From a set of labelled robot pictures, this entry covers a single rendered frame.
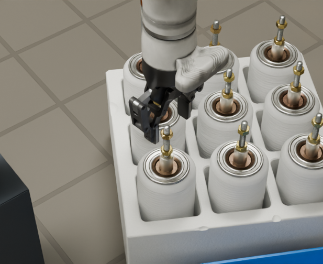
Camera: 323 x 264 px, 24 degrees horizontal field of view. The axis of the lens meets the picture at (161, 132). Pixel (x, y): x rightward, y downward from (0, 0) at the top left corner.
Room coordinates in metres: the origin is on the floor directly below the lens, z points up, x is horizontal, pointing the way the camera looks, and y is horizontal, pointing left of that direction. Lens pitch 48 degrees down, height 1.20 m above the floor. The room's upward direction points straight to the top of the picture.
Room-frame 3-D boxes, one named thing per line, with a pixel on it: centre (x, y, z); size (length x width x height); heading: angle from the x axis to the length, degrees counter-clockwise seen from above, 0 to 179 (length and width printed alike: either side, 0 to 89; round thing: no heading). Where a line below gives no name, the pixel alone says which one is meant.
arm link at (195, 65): (0.76, -0.02, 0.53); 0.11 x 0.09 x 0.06; 46
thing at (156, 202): (0.77, -0.01, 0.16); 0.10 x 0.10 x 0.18
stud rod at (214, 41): (1.02, -0.10, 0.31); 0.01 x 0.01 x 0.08
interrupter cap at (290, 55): (1.03, -0.21, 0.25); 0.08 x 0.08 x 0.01
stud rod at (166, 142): (0.77, -0.01, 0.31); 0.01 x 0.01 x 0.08
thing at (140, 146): (0.89, 0.01, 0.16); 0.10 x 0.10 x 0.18
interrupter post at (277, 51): (1.03, -0.21, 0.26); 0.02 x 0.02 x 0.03
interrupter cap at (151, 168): (0.77, -0.01, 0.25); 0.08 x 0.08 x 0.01
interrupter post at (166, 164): (0.77, -0.01, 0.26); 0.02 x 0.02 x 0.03
